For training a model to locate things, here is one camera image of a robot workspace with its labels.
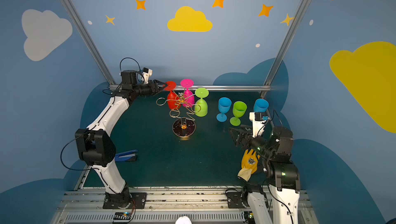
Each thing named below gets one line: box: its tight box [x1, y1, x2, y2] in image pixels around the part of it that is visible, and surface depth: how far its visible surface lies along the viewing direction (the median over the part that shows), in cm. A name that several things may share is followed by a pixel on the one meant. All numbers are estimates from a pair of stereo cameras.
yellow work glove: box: [237, 148, 261, 182], surface depth 86 cm
